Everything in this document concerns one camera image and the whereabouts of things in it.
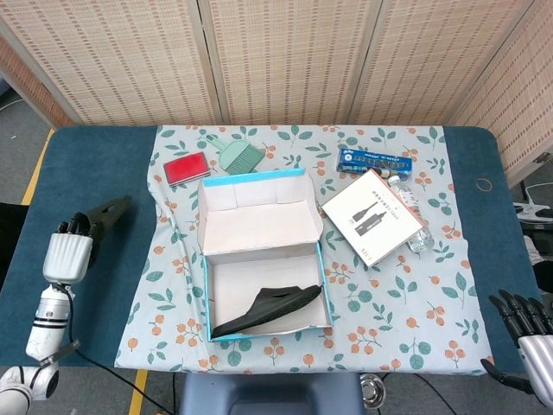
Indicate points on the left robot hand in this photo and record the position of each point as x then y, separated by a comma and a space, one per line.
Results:
67, 259

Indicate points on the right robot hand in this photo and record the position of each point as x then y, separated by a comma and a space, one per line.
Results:
535, 350

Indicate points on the black slipper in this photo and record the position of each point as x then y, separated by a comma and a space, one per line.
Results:
268, 307
108, 216

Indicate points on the blue cardboard shoe box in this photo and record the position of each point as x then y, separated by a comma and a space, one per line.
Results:
259, 229

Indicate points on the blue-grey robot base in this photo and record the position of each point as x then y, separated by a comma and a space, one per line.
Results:
268, 393

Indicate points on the white Z-TEK product box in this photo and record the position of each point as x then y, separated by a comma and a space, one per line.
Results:
371, 216

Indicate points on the long blue printed box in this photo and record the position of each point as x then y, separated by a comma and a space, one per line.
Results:
371, 161

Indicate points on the white office chair base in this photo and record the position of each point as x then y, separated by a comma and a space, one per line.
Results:
533, 212

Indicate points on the red flat case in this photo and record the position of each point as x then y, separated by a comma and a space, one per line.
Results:
186, 168

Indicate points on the floral print tablecloth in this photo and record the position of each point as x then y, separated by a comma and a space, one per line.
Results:
389, 302

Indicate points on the clear plastic water bottle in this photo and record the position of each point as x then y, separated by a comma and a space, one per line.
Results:
421, 238

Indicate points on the tan rubber band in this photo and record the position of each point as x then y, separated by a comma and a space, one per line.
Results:
476, 185

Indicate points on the green brush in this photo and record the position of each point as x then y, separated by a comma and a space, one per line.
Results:
239, 157

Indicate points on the small dark-capped jar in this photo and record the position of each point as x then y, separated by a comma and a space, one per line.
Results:
382, 174

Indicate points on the bamboo folding screen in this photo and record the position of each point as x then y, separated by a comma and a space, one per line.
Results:
281, 56

